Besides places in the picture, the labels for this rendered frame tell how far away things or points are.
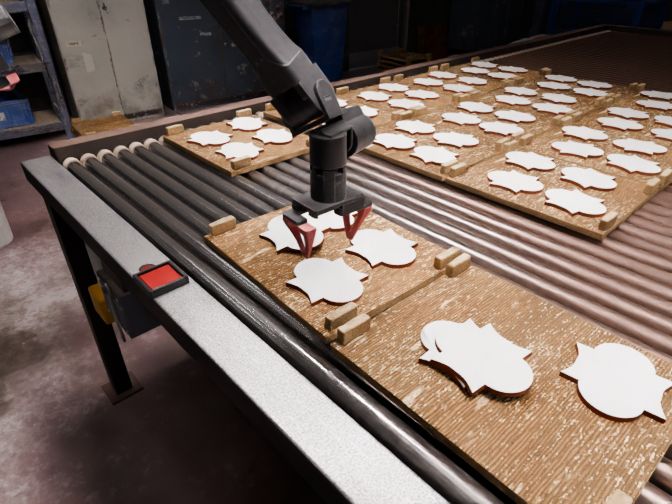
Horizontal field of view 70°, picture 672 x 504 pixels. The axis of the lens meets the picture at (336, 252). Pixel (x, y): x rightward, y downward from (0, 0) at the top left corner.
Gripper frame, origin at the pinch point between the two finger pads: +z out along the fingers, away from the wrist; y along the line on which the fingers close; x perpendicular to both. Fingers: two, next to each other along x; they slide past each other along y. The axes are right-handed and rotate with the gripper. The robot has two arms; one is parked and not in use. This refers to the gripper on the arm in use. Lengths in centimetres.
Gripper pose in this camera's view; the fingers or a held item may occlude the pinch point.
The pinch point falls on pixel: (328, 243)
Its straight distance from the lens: 81.7
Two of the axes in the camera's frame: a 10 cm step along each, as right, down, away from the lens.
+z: 0.0, 8.4, 5.4
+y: -7.7, 3.4, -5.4
